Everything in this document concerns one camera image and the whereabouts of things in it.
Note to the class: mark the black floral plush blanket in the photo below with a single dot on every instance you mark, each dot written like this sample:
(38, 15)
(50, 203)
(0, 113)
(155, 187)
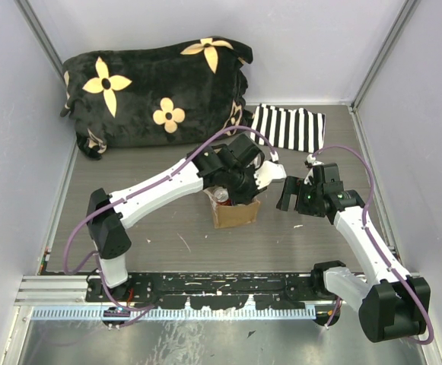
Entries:
(178, 94)

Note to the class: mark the aluminium rail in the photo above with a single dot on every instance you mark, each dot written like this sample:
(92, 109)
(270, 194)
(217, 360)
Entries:
(60, 289)

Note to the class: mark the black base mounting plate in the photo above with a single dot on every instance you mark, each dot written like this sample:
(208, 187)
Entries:
(220, 291)

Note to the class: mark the red soda can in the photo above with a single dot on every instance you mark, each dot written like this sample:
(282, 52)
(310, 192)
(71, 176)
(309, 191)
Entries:
(221, 195)

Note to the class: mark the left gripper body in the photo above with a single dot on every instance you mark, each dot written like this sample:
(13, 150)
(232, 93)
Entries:
(243, 185)

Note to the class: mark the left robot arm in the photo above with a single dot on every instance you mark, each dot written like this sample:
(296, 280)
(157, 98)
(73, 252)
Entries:
(229, 166)

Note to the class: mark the black white striped cloth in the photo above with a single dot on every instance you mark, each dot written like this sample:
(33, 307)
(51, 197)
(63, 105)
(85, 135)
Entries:
(292, 129)

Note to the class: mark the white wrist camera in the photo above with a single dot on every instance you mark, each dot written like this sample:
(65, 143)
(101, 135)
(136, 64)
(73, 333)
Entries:
(310, 163)
(269, 171)

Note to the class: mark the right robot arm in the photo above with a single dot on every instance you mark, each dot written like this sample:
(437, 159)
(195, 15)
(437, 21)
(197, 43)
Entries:
(389, 301)

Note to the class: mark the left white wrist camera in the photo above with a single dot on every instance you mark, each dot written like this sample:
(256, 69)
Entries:
(269, 171)

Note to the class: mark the cat print canvas bag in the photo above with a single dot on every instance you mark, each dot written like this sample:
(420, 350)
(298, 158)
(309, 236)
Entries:
(230, 215)

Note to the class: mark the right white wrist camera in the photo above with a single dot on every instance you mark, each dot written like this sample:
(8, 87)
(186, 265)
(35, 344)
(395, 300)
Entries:
(310, 163)

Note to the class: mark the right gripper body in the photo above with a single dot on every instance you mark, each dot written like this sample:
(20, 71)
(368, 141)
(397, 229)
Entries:
(308, 201)

